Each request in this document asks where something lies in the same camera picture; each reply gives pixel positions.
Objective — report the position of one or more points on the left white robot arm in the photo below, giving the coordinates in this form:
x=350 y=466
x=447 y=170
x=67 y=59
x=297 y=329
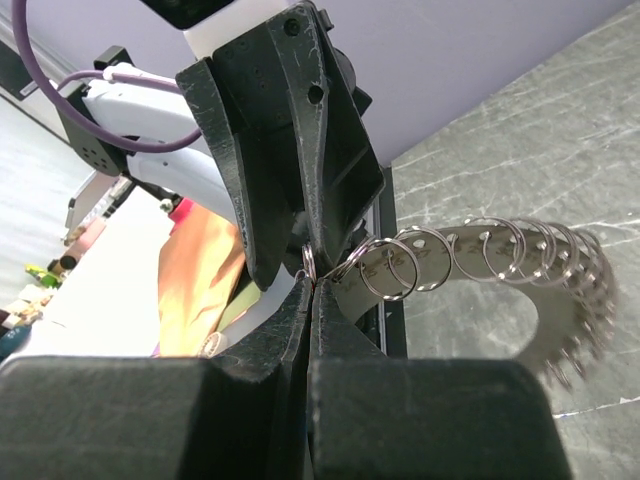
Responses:
x=151 y=136

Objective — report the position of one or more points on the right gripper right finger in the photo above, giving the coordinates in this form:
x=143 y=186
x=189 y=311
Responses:
x=377 y=417

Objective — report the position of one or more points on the white round fan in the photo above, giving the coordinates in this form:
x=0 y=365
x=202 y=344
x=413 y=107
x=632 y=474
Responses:
x=213 y=345

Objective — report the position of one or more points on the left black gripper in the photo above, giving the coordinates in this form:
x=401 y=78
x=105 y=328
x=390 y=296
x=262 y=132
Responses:
x=281 y=113

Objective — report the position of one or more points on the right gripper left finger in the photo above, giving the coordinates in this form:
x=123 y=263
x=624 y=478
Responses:
x=239 y=415

